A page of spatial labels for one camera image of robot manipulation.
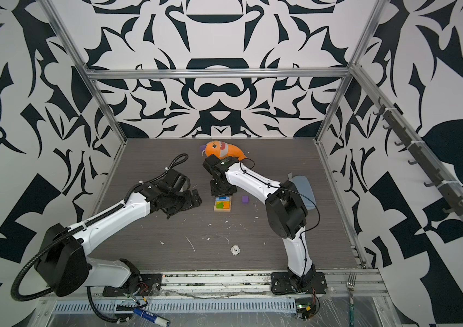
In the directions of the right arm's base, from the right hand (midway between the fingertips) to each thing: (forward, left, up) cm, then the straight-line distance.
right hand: (219, 193), depth 89 cm
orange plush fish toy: (+25, 0, -1) cm, 25 cm away
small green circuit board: (-40, -30, -10) cm, 51 cm away
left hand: (-5, +10, +4) cm, 12 cm away
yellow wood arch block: (-2, -3, -5) cm, 6 cm away
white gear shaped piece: (-21, -6, -9) cm, 24 cm away
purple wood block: (+1, -11, -7) cm, 14 cm away
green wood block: (-3, 0, -5) cm, 6 cm away
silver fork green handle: (-33, -48, -9) cm, 59 cm away
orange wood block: (-3, -3, -6) cm, 7 cm away
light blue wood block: (-2, -3, -2) cm, 4 cm away
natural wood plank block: (-4, +2, -7) cm, 8 cm away
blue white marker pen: (-42, +21, -6) cm, 48 cm away
